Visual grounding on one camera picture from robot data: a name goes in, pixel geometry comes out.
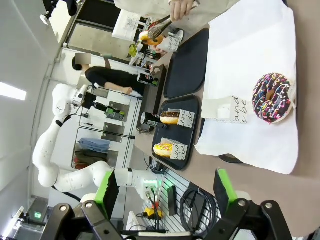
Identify white printed box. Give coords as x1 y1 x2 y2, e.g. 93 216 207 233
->
111 9 152 41

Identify dark navy plastic tray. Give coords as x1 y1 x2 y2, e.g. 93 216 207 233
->
162 27 210 100
151 94 202 171
218 152 245 165

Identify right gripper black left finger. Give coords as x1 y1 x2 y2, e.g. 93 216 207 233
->
46 169 126 240

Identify blue folded cloth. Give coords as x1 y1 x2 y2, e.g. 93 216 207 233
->
79 137 111 153

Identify dark serving tongs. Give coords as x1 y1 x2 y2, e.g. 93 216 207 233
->
147 19 174 41

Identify brown plastic tray with handle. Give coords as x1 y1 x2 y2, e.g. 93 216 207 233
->
136 63 168 136

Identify black green Pepsi can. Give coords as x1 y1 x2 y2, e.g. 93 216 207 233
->
138 72 160 87
141 111 161 126

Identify empty white printed paper sleeve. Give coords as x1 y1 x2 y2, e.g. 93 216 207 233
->
201 94 249 125

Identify black power box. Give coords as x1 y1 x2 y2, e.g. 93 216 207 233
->
167 185 178 216

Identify bystander in black shirt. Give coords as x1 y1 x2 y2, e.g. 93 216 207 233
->
71 53 146 98

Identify yellow sprinkled donut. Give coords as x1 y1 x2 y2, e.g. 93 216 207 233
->
152 141 174 158

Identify white printed paper sleeve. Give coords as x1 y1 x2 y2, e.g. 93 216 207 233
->
161 137 189 161
158 33 185 54
166 107 196 129
201 94 249 125

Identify person's beige coat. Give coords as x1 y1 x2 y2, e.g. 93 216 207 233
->
113 0 232 35

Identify coiled black cable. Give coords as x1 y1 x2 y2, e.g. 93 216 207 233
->
179 187 225 232

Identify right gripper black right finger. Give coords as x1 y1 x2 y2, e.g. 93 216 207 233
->
203 169 293 240

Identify yellow emergency stop button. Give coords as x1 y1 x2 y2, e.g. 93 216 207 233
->
142 207 165 221

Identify green plastic object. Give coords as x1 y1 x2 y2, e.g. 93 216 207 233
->
128 43 140 57

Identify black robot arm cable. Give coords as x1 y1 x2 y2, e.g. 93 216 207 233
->
51 184 83 204

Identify person's left hand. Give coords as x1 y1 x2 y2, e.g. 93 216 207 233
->
169 0 198 22

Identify chocolate donut with colourful sprinkles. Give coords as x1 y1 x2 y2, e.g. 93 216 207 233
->
251 72 294 126

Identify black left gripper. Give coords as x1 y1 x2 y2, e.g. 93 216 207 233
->
93 101 125 122

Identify orange glazed donut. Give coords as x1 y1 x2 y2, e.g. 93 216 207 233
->
138 31 165 46

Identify chocolate glazed donut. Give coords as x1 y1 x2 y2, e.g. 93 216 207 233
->
159 111 180 125

